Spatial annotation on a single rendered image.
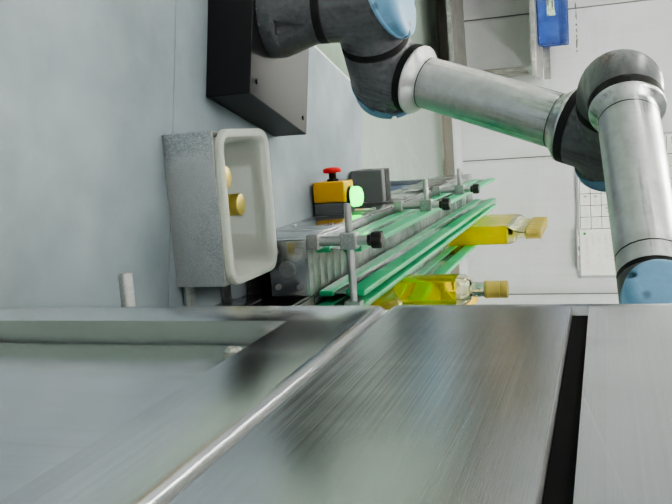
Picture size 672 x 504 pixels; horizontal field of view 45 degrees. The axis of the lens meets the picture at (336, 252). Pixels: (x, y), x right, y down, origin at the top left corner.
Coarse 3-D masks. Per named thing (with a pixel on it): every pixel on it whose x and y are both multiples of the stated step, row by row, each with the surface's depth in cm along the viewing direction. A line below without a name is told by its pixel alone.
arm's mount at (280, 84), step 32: (224, 0) 129; (224, 32) 129; (256, 32) 129; (224, 64) 128; (256, 64) 129; (288, 64) 143; (224, 96) 128; (256, 96) 129; (288, 96) 143; (288, 128) 148
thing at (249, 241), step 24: (216, 144) 113; (240, 144) 129; (264, 144) 128; (216, 168) 114; (240, 168) 130; (264, 168) 129; (240, 192) 130; (264, 192) 129; (240, 216) 131; (264, 216) 130; (240, 240) 131; (264, 240) 130; (240, 264) 127; (264, 264) 128
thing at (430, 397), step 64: (384, 320) 37; (448, 320) 36; (512, 320) 36; (576, 320) 36; (640, 320) 34; (320, 384) 28; (384, 384) 28; (448, 384) 27; (512, 384) 27; (576, 384) 27; (640, 384) 26; (256, 448) 23; (320, 448) 22; (384, 448) 22; (448, 448) 22; (512, 448) 21; (576, 448) 22; (640, 448) 21
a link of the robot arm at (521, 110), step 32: (352, 64) 135; (384, 64) 133; (416, 64) 133; (448, 64) 132; (384, 96) 137; (416, 96) 134; (448, 96) 130; (480, 96) 127; (512, 96) 124; (544, 96) 122; (512, 128) 125; (544, 128) 122; (576, 128) 117; (576, 160) 120
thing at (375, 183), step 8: (376, 168) 204; (384, 168) 200; (352, 176) 198; (360, 176) 198; (368, 176) 197; (376, 176) 196; (384, 176) 198; (360, 184) 198; (368, 184) 197; (376, 184) 197; (384, 184) 198; (368, 192) 198; (376, 192) 197; (384, 192) 198; (368, 200) 198; (376, 200) 197; (384, 200) 198
